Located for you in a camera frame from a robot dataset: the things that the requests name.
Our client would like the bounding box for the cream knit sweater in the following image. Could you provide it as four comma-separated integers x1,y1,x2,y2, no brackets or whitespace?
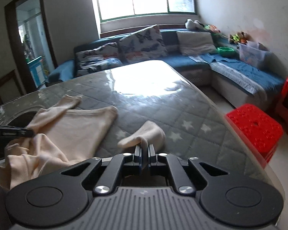
0,94,166,192

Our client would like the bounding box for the round black induction cooker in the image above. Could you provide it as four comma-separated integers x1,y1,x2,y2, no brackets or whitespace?
7,111,37,128

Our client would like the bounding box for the dark wooden side table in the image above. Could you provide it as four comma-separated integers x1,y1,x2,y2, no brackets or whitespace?
0,70,24,105

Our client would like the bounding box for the blue white cabinet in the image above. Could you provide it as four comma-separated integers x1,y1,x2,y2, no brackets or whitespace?
27,56,47,88

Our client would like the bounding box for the small butterfly cushion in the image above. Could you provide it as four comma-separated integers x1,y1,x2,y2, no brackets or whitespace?
76,42,123,76

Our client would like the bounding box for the large butterfly cushion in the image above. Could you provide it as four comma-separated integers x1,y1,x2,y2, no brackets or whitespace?
119,24,168,64

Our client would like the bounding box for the blue corner sofa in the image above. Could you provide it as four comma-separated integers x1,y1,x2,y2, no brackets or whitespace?
46,30,285,110

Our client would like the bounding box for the white grey cushion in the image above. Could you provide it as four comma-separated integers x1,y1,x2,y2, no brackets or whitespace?
176,31,217,56

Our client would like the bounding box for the green plastic basin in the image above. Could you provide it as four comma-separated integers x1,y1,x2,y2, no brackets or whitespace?
217,47,236,58

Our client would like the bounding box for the panda plush toy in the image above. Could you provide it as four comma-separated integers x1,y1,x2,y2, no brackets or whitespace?
185,19,205,30

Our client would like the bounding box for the orange green plush toy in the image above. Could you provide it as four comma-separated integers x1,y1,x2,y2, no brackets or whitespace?
204,24,221,34

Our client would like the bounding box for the clear plastic storage box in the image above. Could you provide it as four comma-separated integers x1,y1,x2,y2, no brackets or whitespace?
238,44,271,70

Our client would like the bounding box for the colourful plush toys pile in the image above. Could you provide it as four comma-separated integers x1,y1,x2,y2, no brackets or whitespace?
228,32,251,45

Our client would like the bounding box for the dark wooden door frame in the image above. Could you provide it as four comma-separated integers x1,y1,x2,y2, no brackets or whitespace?
4,0,58,94

